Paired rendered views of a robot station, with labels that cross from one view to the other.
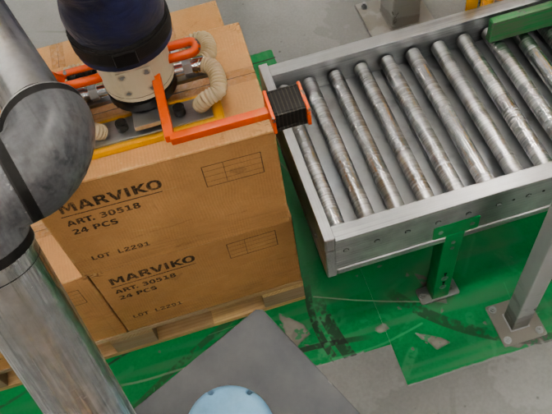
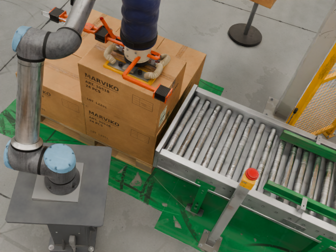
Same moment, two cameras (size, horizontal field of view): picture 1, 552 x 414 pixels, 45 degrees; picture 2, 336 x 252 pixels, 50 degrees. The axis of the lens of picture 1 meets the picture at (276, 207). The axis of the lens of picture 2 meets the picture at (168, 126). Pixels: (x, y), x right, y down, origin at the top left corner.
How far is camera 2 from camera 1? 0.84 m
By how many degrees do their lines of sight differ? 13
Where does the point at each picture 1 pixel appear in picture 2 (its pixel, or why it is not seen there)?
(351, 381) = (138, 211)
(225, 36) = (178, 63)
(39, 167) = (51, 45)
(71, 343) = (32, 94)
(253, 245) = (140, 137)
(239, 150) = (146, 98)
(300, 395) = (96, 178)
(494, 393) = not seen: outside the picture
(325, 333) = (145, 190)
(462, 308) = (197, 222)
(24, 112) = (61, 31)
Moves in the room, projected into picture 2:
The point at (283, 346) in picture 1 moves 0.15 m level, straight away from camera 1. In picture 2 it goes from (106, 162) to (119, 144)
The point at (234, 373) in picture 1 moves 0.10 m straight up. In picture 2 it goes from (86, 157) to (85, 148)
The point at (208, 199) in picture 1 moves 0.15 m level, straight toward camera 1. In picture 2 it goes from (130, 107) to (120, 123)
